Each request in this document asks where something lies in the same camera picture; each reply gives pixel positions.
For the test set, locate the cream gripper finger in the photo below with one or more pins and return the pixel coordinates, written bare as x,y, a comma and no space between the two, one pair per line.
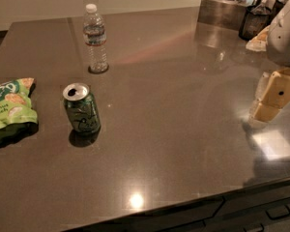
272,94

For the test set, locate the green soda can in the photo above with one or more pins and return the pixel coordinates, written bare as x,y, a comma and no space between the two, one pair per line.
81,108

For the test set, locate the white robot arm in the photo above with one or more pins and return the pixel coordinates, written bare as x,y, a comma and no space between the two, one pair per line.
278,43

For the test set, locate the clear plastic water bottle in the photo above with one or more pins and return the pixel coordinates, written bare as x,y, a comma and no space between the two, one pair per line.
94,36

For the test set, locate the white napkin pile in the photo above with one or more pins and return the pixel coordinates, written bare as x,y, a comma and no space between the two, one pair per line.
259,42

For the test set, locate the black mesh cup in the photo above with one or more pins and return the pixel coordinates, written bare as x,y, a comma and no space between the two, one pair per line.
252,24

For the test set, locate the stainless steel box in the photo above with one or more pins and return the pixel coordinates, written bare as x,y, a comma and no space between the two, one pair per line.
222,13

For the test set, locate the green snack bag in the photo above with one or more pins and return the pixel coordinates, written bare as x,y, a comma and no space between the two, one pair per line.
15,103

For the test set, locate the black drawer handle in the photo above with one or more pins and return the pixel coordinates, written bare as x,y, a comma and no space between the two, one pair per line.
278,212

